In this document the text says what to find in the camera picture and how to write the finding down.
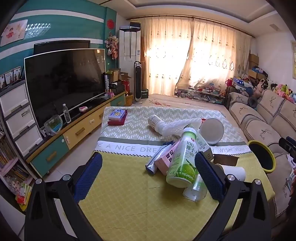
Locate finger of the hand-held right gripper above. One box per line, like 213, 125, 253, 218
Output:
279, 136, 296, 163

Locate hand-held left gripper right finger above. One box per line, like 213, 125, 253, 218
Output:
194, 152, 272, 241

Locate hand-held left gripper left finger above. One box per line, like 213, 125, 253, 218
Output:
24, 152, 103, 241

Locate clear plastic bottle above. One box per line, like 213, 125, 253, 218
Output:
183, 173, 208, 202

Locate brown paper box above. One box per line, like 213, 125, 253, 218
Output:
213, 154, 240, 167

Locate white paper cup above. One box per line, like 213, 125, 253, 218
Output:
215, 163, 246, 182

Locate yellow rimmed black bin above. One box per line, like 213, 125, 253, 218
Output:
247, 140, 276, 174

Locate green white drink bottle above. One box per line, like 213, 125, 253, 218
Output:
166, 127, 200, 188

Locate small labelled drink bottle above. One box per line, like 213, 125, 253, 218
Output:
184, 123, 213, 160

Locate pink milk carton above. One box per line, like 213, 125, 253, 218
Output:
154, 140, 183, 176

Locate white round paper bowl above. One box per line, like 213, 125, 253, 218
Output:
199, 118, 225, 145

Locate silver blue snack wrapper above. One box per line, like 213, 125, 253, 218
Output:
145, 142, 174, 174

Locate white plastic bag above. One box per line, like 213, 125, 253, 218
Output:
162, 117, 201, 137

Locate white yogurt bottle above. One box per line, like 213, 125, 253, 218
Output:
147, 114, 166, 134

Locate beige covered sofa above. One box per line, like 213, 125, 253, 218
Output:
228, 89, 296, 218

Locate green yellow television cabinet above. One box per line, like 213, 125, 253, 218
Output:
26, 90, 127, 178

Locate grey round cushion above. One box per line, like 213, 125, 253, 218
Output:
247, 96, 258, 109

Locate pile of plush toys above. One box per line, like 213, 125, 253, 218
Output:
252, 77, 296, 103

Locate flat red box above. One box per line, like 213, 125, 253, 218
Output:
107, 110, 128, 126

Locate glass fish bowl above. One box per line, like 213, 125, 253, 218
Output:
44, 114, 63, 136

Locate clear water bottle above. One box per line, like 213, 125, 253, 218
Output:
62, 103, 71, 124

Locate blue card box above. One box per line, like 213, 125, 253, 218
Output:
108, 109, 126, 121

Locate pile of children's books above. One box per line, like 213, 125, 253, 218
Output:
0, 134, 33, 211

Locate blue star patterned bag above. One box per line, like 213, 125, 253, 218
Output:
232, 77, 253, 90

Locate cluttered glass coffee table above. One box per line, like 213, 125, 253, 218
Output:
173, 85, 226, 105

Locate stack of cardboard boxes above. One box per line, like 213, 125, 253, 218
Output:
247, 53, 259, 79

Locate black boxes on cabinet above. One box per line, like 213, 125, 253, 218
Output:
110, 81, 125, 93

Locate white plastic drawer unit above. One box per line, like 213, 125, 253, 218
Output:
0, 80, 44, 160

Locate large flat screen television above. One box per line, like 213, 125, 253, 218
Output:
24, 49, 107, 128

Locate black tower fan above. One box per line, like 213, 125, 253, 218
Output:
133, 61, 142, 105

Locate beige embroidered sheer curtain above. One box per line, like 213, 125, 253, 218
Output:
176, 20, 252, 93
141, 17, 193, 96

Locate white standing air conditioner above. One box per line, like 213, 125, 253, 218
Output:
119, 27, 141, 96

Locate artificial flower bouquet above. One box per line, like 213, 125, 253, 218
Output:
105, 32, 119, 60

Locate brown curtain rod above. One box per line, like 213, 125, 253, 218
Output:
128, 15, 255, 37

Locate framed wall picture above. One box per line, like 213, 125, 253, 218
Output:
290, 41, 296, 79

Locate shiny clear wall decoration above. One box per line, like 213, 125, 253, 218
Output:
24, 23, 51, 39

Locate cartoon wall poster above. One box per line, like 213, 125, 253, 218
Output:
0, 20, 28, 47

